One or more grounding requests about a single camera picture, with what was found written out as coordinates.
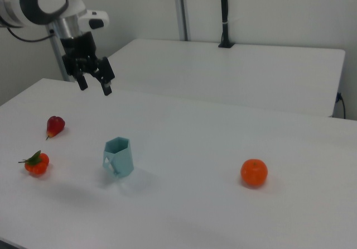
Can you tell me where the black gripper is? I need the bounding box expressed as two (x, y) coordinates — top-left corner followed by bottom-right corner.
(60, 31), (116, 97)

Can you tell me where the teal hexagonal mug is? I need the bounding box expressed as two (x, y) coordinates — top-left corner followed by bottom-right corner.
(102, 137), (135, 179)

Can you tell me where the red pear-shaped fruit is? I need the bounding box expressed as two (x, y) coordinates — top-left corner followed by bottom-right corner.
(45, 116), (66, 141)

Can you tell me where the red tomato with leaf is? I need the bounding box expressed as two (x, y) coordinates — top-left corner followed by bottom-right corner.
(18, 150), (50, 175)

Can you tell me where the round orange fruit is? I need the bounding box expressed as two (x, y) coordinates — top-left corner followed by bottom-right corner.
(240, 159), (269, 188)

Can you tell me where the grey partition frame post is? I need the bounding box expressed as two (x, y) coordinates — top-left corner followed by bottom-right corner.
(172, 0), (192, 41)
(46, 22), (74, 83)

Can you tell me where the black camera pole with base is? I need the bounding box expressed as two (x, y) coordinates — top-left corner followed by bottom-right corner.
(218, 0), (235, 49)

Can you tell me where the black wall cable blue plug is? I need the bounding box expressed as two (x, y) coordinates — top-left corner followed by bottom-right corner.
(336, 92), (347, 119)

